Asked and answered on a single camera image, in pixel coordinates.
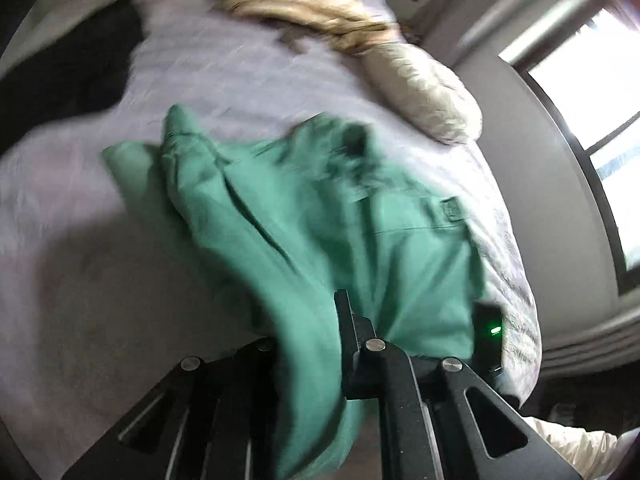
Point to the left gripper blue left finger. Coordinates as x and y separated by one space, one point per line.
203 420

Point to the green shirt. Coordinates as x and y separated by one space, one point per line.
278 227

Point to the lavender quilted bedspread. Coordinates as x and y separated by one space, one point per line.
97 303

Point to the cream pillow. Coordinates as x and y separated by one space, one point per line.
425 93

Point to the window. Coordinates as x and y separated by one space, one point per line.
584 69

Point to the beige knitted blanket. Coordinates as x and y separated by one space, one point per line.
349 25

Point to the black garment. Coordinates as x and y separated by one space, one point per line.
83 72

